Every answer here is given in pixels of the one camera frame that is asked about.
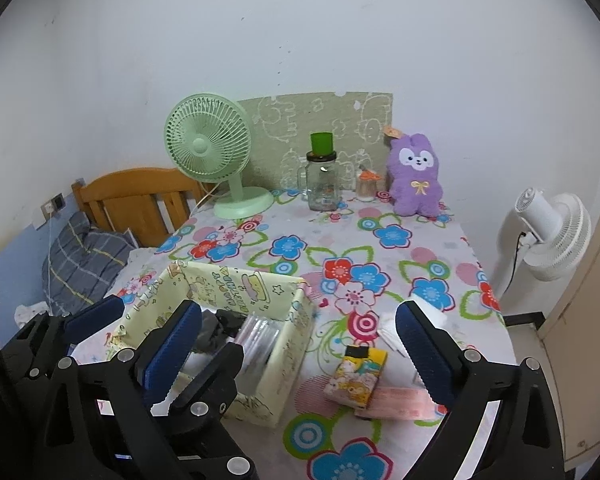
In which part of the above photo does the glass mason jar mug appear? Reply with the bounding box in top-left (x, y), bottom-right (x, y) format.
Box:
top-left (297, 152), bottom-right (340, 212)

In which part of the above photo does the grey plaid pillow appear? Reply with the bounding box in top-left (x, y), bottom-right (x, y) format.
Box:
top-left (42, 210), bottom-right (136, 316)

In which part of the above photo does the green patterned wall mat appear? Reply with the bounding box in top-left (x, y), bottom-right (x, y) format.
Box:
top-left (240, 92), bottom-right (393, 190)

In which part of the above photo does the white cloth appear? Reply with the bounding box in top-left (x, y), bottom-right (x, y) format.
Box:
top-left (377, 298), bottom-right (448, 358)
top-left (14, 301), bottom-right (50, 328)

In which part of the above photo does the floral tablecloth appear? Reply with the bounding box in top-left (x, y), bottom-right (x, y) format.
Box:
top-left (74, 190), bottom-right (515, 479)

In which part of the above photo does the clear plastic bag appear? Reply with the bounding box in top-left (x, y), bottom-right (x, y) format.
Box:
top-left (234, 313), bottom-right (284, 396)

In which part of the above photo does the white standing fan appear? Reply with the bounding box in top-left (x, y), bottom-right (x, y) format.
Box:
top-left (496, 186), bottom-right (593, 299)

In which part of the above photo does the wall power socket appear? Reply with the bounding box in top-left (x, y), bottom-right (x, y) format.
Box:
top-left (41, 193), bottom-right (66, 220)

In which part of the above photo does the green cup on jar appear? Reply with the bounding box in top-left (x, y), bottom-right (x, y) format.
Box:
top-left (310, 131), bottom-right (334, 157)

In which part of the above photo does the toothpick jar orange lid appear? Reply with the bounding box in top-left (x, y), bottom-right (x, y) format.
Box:
top-left (355, 169), bottom-right (380, 202)

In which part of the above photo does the dark grey sock bundle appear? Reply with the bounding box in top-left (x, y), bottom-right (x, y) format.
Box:
top-left (193, 309), bottom-right (247, 354)

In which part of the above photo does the green desk fan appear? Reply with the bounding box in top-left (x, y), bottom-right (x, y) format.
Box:
top-left (164, 93), bottom-right (274, 220)

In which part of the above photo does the purple plush bunny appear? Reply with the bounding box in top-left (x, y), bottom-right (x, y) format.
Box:
top-left (385, 127), bottom-right (443, 218)

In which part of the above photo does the yellow cartoon tissue pack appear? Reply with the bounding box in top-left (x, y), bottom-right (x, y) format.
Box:
top-left (324, 346), bottom-right (388, 410)

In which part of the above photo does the pink tissue pack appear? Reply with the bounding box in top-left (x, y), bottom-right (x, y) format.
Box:
top-left (354, 387), bottom-right (446, 422)

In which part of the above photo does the wooden bed headboard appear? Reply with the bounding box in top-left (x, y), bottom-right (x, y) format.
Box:
top-left (71, 167), bottom-right (211, 247)

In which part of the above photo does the yellow cartoon storage box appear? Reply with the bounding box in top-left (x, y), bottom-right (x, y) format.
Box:
top-left (106, 261), bottom-right (314, 428)

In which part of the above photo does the crumpled white cloth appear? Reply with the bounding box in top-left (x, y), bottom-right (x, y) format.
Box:
top-left (14, 301), bottom-right (50, 328)

